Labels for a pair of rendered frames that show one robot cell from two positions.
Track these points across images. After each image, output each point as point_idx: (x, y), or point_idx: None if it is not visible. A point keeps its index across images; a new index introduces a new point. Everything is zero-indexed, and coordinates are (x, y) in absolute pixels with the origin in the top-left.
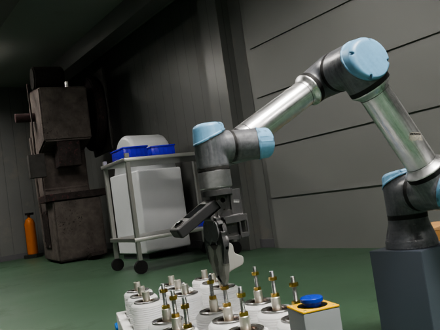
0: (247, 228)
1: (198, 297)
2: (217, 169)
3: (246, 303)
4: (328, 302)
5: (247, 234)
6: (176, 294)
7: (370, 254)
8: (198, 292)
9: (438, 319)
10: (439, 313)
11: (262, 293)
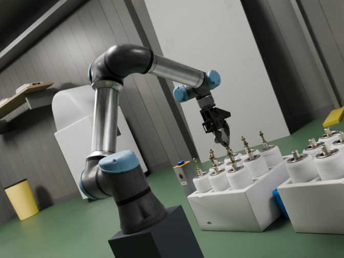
0: (205, 129)
1: (302, 153)
2: (199, 99)
3: (239, 165)
4: (177, 166)
5: (206, 132)
6: (317, 143)
7: (181, 207)
8: (307, 150)
9: None
10: None
11: (231, 166)
